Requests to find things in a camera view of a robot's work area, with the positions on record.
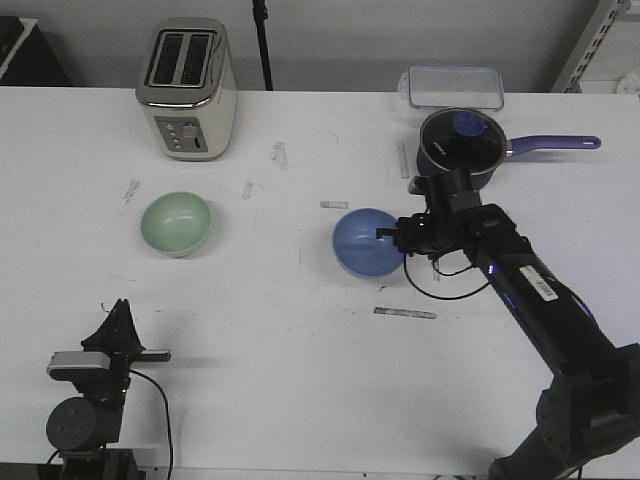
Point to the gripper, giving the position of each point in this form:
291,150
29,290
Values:
106,374
425,234

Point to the blue ceramic bowl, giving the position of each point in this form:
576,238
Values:
358,249

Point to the green ceramic bowl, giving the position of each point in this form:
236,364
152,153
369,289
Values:
176,224

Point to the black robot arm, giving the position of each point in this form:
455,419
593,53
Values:
84,428
591,408

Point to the dark blue saucepan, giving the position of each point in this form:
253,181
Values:
521,145

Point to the glass lid with blue knob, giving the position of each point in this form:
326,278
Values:
460,138

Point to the clear plastic food container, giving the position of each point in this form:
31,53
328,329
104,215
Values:
442,86

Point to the black tripod pole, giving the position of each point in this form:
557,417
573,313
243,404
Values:
260,15

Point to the cream silver two-slot toaster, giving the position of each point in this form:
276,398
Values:
187,88

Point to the white slotted shelving rack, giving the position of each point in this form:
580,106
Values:
593,35

